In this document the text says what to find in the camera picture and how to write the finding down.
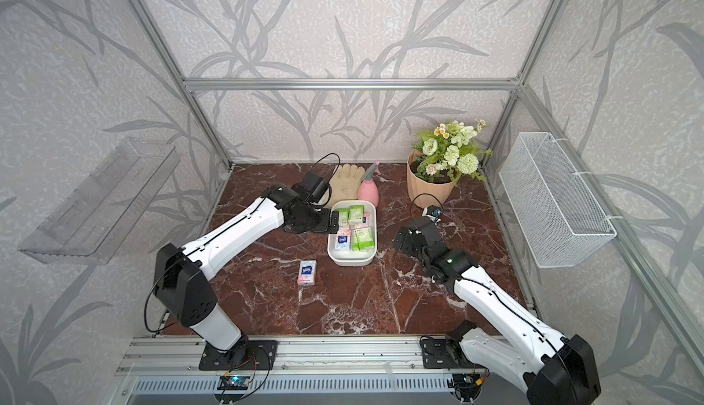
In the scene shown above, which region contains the terracotta pot with flowers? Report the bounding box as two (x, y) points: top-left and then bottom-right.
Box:
(407, 119), (492, 208)

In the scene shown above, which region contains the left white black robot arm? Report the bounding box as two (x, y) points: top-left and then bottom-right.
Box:
(147, 182), (338, 353)

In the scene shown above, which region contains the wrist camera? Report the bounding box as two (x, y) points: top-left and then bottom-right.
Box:
(293, 172), (328, 203)
(423, 205), (444, 225)

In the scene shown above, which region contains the left green circuit board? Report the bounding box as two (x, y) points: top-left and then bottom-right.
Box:
(216, 375), (251, 391)

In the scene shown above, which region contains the aluminium front rail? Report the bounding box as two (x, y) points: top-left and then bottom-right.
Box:
(117, 335), (492, 377)

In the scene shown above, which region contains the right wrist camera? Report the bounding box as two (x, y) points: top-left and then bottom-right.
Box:
(423, 205), (444, 225)

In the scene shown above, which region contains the green tissue pack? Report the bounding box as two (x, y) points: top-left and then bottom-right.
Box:
(337, 208), (349, 229)
(348, 205), (365, 225)
(353, 226), (376, 251)

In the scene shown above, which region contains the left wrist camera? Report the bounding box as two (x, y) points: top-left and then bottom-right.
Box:
(293, 172), (328, 203)

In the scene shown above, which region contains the pink blue tissue pack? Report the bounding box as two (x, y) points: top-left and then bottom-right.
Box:
(297, 260), (317, 286)
(334, 228), (353, 251)

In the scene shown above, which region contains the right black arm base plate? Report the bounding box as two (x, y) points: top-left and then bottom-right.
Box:
(419, 335), (474, 369)

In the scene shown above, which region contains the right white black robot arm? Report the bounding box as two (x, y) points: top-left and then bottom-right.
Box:
(393, 216), (601, 404)

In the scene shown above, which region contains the pink spray bottle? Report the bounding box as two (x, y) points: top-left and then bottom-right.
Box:
(357, 162), (380, 207)

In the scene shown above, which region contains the white wire mesh basket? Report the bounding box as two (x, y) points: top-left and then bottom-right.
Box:
(499, 132), (617, 269)

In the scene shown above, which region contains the right circuit board with wires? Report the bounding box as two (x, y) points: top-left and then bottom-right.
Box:
(447, 374), (487, 397)

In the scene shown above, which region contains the white plastic storage box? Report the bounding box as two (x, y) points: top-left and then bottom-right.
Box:
(326, 201), (380, 267)

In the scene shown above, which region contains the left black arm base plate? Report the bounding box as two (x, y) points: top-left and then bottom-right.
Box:
(198, 339), (279, 371)

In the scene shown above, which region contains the clear acrylic wall shelf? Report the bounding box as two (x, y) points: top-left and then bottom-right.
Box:
(18, 137), (181, 266)

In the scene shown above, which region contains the beige rubber glove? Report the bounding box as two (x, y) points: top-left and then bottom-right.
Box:
(326, 164), (366, 208)

